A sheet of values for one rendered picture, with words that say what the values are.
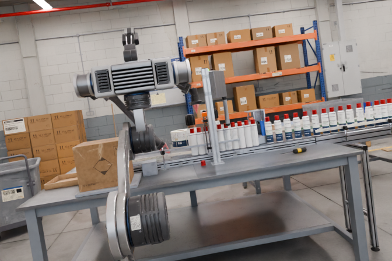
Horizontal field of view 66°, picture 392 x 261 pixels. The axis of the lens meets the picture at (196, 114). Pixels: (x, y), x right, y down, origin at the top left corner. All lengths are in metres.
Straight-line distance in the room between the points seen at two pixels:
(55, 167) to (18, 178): 1.47
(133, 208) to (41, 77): 6.02
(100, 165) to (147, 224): 0.84
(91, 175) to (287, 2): 6.36
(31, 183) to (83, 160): 2.19
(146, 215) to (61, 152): 4.37
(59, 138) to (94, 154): 3.54
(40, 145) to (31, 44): 2.48
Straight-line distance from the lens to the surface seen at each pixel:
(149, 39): 6.73
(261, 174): 1.95
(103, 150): 1.87
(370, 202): 2.63
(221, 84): 2.16
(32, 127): 5.49
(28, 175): 4.03
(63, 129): 5.38
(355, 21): 8.17
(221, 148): 2.27
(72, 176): 2.53
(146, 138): 1.53
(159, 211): 1.12
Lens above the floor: 1.30
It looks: 3 degrees down
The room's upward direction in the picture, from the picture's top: 8 degrees counter-clockwise
